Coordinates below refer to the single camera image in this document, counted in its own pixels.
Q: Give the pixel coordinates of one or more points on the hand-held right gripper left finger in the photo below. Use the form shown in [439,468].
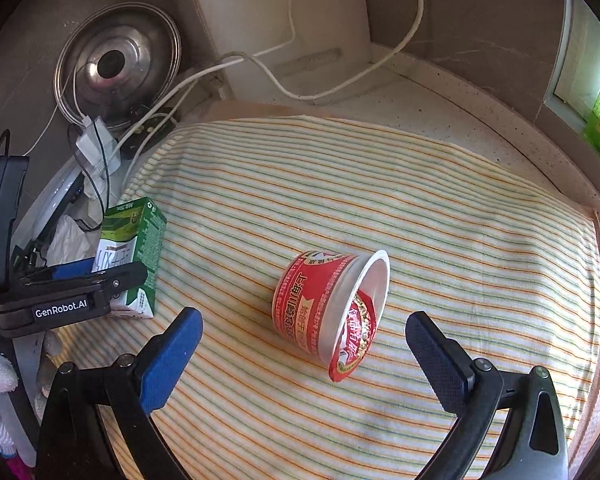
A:
[172,355]

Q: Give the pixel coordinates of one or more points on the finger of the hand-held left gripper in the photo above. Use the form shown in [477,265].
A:
[75,267]
[130,277]

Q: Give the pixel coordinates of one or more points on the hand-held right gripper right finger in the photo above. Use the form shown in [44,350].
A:
[432,355]

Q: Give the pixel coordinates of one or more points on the green and white drink carton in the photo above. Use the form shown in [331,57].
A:
[145,240]

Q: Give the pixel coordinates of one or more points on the red paper noodle bowl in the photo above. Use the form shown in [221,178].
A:
[305,305]

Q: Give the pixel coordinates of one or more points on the person's left forearm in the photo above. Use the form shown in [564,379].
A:
[20,471]

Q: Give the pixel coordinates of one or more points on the crumpled white tissue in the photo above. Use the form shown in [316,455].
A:
[67,240]

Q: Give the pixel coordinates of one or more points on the white curved plastic rim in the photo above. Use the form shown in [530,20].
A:
[55,190]

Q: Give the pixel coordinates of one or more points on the white usb charger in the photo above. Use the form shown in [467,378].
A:
[97,142]

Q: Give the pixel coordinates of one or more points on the black power strip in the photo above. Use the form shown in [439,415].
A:
[150,130]

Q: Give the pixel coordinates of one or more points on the striped cloth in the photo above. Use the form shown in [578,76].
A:
[330,200]

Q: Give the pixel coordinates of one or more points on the steel pot lid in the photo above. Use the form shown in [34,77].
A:
[140,45]

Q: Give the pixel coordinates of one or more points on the white plastic board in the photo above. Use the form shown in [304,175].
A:
[240,20]

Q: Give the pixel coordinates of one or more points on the white window frame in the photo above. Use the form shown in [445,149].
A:
[575,60]

